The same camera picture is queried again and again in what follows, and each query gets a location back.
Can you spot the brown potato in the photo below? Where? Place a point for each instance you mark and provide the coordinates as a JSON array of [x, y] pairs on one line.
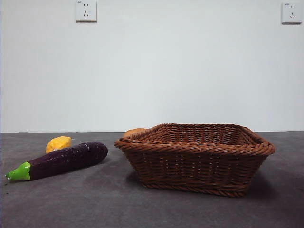
[[136, 131]]

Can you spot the brown wicker basket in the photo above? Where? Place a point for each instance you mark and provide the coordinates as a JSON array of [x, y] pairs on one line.
[[194, 166]]

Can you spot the purple eggplant with green stem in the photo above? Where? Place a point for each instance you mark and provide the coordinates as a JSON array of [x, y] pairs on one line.
[[66, 159]]

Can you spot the yellow toy vegetable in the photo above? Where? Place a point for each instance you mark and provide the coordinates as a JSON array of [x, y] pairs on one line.
[[58, 142]]

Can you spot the white wall socket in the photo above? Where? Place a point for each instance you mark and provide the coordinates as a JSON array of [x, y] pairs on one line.
[[86, 12], [291, 13]]

